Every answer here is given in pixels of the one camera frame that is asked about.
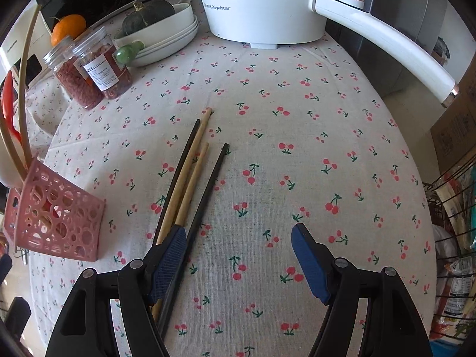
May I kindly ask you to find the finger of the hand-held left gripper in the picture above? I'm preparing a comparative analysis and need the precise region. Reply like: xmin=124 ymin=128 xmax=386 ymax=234
xmin=0 ymin=252 xmax=29 ymax=291
xmin=3 ymin=296 xmax=32 ymax=339

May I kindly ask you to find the jar of red goji berries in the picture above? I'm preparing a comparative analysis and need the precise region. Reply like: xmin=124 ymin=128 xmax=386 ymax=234
xmin=43 ymin=36 xmax=105 ymax=111

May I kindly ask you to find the dark green squash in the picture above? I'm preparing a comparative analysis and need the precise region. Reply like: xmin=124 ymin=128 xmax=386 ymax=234
xmin=122 ymin=1 xmax=175 ymax=37

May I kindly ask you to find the black chopstick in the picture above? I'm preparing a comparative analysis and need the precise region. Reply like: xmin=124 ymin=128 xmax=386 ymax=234
xmin=152 ymin=119 xmax=202 ymax=247
xmin=158 ymin=143 xmax=231 ymax=341

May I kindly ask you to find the cream air fryer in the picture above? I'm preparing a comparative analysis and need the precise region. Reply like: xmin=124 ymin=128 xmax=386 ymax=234
xmin=0 ymin=0 xmax=53 ymax=95

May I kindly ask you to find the pink perforated plastic basket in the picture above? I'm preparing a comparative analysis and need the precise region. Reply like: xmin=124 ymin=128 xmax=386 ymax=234
xmin=3 ymin=157 xmax=107 ymax=262

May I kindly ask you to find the cherry print tablecloth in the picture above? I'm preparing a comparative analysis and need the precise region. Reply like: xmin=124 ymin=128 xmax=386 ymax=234
xmin=28 ymin=0 xmax=439 ymax=357

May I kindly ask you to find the black wire rack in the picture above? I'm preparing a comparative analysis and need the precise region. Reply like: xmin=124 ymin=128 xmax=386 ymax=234
xmin=423 ymin=167 xmax=476 ymax=345

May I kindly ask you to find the orange fruit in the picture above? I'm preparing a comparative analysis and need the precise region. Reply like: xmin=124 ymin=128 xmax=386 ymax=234
xmin=51 ymin=14 xmax=87 ymax=47

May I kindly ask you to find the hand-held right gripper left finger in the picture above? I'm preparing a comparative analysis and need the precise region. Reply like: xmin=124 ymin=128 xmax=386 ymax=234
xmin=45 ymin=224 xmax=187 ymax=357

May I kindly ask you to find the wooden chopstick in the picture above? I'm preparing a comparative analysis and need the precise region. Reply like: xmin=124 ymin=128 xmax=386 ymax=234
xmin=18 ymin=4 xmax=42 ymax=173
xmin=173 ymin=142 xmax=210 ymax=228
xmin=0 ymin=117 xmax=30 ymax=180
xmin=151 ymin=107 xmax=214 ymax=322

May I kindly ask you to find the white electric cooking pot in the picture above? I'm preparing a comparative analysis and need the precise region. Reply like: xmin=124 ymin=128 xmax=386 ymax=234
xmin=194 ymin=0 xmax=461 ymax=109

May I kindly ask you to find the grey refrigerator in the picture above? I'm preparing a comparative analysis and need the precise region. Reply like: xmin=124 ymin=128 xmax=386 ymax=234
xmin=326 ymin=0 xmax=476 ymax=99

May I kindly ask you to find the brown cardboard box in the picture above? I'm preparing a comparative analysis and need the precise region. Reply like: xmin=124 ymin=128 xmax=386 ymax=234
xmin=430 ymin=76 xmax=476 ymax=176

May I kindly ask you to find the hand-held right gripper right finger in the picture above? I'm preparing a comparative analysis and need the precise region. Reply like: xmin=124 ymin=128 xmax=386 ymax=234
xmin=291 ymin=223 xmax=433 ymax=357

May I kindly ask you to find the red plastic spoon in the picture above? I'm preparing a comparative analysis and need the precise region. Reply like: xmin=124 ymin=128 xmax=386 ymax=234
xmin=2 ymin=71 xmax=25 ymax=149

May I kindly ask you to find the jar of dried fruit slices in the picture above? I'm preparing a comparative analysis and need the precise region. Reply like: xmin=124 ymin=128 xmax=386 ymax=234
xmin=72 ymin=26 xmax=133 ymax=100

